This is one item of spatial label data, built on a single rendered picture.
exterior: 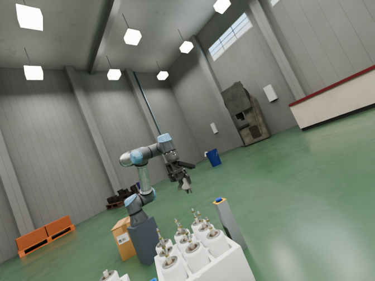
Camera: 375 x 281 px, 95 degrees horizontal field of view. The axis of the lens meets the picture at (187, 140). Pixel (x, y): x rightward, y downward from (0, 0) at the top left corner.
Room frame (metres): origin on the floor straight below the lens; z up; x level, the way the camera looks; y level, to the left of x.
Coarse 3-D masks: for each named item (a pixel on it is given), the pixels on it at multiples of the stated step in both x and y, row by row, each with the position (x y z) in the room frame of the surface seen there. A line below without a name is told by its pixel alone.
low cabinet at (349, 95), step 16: (352, 80) 3.72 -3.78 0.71; (368, 80) 3.57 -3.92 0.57; (320, 96) 4.16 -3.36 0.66; (336, 96) 3.97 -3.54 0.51; (352, 96) 3.80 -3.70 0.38; (368, 96) 3.65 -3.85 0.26; (304, 112) 4.47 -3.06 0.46; (320, 112) 4.26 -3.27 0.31; (336, 112) 4.06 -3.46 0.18; (352, 112) 3.91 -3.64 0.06; (304, 128) 4.62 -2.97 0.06
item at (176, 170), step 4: (172, 160) 0.95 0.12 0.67; (176, 160) 0.96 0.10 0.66; (168, 164) 0.94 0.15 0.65; (172, 164) 0.96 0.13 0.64; (176, 164) 0.97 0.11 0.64; (168, 168) 0.96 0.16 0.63; (172, 168) 0.95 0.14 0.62; (176, 168) 0.97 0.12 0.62; (180, 168) 0.96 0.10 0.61; (184, 168) 0.97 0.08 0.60; (172, 172) 0.93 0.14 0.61; (176, 172) 0.94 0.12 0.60; (180, 172) 0.96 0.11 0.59; (184, 172) 0.96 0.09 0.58; (172, 176) 0.94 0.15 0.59; (176, 176) 0.94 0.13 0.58; (180, 176) 0.95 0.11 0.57; (184, 176) 0.97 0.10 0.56; (172, 180) 0.96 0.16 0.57; (176, 180) 0.93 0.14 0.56
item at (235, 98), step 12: (240, 84) 6.53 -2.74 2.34; (228, 96) 6.87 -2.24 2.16; (240, 96) 6.64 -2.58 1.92; (252, 96) 6.85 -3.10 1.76; (228, 108) 6.99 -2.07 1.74; (240, 108) 6.75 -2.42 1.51; (252, 108) 6.78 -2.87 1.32; (252, 120) 6.90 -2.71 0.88; (264, 120) 6.88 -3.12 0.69; (240, 132) 7.29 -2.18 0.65; (252, 132) 7.00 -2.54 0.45; (264, 132) 6.78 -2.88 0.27
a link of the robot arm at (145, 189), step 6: (132, 150) 1.35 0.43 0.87; (144, 162) 1.37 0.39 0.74; (138, 168) 1.40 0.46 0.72; (144, 168) 1.41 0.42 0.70; (138, 174) 1.43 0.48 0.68; (144, 174) 1.42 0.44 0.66; (144, 180) 1.45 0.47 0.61; (144, 186) 1.47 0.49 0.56; (150, 186) 1.57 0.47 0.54; (144, 192) 1.50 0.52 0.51; (150, 192) 1.52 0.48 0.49; (144, 198) 1.51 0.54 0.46; (150, 198) 1.54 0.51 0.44; (144, 204) 1.51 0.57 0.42
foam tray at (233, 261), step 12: (228, 240) 0.91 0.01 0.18; (180, 252) 1.00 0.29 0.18; (228, 252) 0.82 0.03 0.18; (240, 252) 0.83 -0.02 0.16; (156, 264) 0.98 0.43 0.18; (216, 264) 0.79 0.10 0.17; (228, 264) 0.81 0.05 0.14; (240, 264) 0.82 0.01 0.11; (192, 276) 0.77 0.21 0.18; (204, 276) 0.77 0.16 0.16; (216, 276) 0.78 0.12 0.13; (228, 276) 0.80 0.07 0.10; (240, 276) 0.82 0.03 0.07; (252, 276) 0.83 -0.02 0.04
